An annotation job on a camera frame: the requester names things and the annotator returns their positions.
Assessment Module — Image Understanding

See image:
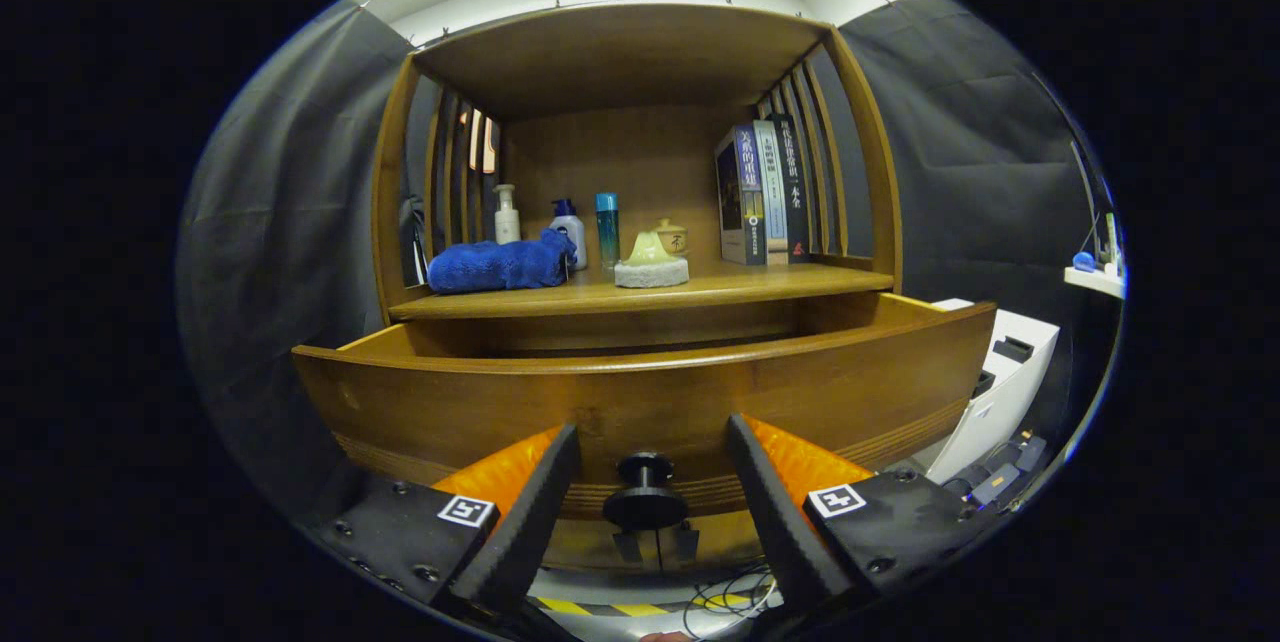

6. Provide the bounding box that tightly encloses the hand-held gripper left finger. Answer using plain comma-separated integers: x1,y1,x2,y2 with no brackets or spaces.
305,423,583,638

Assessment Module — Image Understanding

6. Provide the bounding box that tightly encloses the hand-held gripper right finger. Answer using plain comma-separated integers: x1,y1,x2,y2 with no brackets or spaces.
727,413,1001,623

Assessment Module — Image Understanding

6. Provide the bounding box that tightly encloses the wooden drawer with black knob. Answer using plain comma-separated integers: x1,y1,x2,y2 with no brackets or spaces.
290,290,998,533

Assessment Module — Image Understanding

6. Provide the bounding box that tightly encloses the pale green scrub brush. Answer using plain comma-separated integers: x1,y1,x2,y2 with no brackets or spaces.
614,230,691,289

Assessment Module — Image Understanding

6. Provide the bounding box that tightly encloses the wooden cabinet door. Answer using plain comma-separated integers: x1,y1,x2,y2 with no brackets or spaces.
660,512,766,568
545,520,661,573

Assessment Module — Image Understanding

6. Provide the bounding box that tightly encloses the wooden countertop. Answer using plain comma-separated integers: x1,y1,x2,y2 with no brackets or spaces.
388,257,896,321

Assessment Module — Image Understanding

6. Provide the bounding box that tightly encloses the wooden cabinet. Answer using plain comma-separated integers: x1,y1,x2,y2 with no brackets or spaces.
370,2,904,573

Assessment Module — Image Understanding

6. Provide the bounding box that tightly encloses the yellow black floor tape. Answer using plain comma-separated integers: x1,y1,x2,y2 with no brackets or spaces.
530,594,771,620

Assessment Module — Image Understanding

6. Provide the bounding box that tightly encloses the white storage unit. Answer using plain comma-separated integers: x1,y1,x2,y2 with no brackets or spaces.
925,298,1061,485

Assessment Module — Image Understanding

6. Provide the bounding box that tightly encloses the blue towel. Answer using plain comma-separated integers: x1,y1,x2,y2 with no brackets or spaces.
427,228,578,295

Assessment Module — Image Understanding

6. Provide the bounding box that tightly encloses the white bottle with blue cap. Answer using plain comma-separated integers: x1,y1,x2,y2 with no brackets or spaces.
549,199,589,271

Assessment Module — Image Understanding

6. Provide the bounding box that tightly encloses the teal tube bottle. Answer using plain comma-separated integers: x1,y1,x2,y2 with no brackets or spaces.
596,193,621,271

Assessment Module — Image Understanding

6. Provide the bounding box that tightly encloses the white pump bottle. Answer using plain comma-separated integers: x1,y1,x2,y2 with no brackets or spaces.
493,184,522,245

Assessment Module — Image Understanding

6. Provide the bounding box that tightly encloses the book with pale blue spine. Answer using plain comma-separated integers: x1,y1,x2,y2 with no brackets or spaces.
752,120,791,265

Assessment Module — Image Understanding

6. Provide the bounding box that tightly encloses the thick book with purple spine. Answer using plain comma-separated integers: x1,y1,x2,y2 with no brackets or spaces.
714,124,768,267

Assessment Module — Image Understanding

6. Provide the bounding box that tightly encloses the white power strip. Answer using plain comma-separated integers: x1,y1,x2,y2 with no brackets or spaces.
1063,212,1126,299

